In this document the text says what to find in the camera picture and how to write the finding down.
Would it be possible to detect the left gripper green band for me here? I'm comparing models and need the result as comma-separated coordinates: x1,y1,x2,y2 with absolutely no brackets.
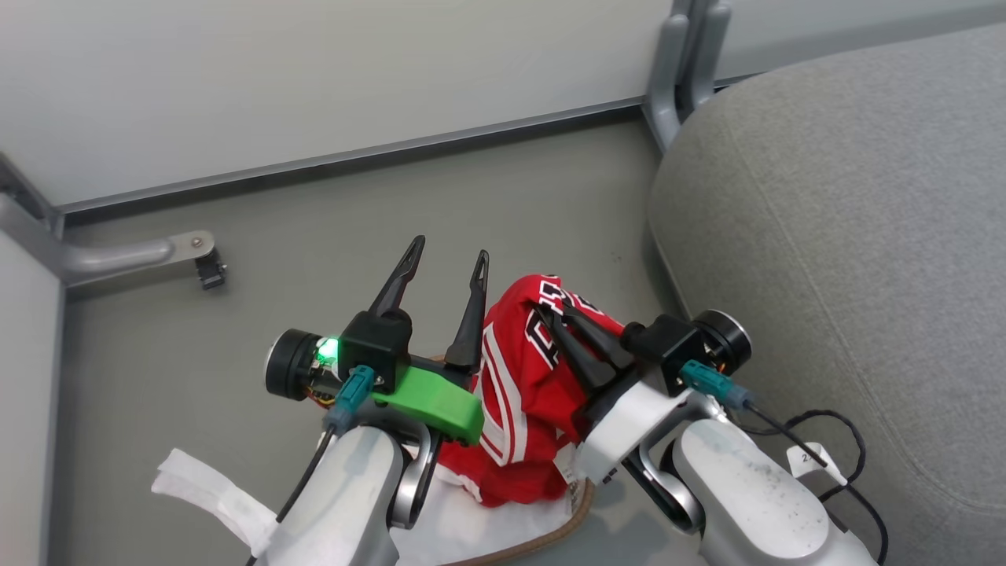
266,235,490,447

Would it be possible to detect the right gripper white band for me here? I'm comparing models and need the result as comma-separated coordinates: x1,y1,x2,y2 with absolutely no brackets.
536,297,753,485

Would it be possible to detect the red white sports jersey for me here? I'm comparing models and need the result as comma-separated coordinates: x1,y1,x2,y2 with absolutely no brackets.
435,274,630,509

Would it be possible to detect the white basket liner cloth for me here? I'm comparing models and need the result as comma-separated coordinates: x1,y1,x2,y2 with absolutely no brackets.
151,447,581,566

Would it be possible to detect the teal connector of left gripper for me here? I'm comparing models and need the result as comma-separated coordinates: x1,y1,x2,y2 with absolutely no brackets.
323,364,377,436

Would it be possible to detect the teal connector of gripper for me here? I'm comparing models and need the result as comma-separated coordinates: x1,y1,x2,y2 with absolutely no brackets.
679,359,755,412
323,364,377,436

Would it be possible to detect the teal connector of right gripper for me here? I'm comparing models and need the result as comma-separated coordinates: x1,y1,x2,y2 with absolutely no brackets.
679,359,755,412

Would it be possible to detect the small black caster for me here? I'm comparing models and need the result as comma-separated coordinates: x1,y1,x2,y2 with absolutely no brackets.
194,250,229,291

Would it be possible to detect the grey fabric sofa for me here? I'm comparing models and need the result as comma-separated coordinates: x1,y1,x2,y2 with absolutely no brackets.
648,22,1006,566

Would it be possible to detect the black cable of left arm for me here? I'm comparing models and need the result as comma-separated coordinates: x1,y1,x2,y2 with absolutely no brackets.
245,428,339,566

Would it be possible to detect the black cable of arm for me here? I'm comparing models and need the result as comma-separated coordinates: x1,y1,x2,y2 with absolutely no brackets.
739,402,890,566
245,428,339,566

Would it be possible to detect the white cable label tag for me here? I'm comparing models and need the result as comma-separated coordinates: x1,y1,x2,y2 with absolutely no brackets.
786,442,850,487

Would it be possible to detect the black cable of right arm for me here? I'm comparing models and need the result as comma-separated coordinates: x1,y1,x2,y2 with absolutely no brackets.
739,402,890,566

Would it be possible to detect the grey double partition post foot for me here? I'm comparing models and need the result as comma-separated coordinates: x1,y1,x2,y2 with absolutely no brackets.
642,0,732,152

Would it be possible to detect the grey partition foot bracket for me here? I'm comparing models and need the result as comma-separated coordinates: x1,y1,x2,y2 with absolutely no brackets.
0,191,216,289

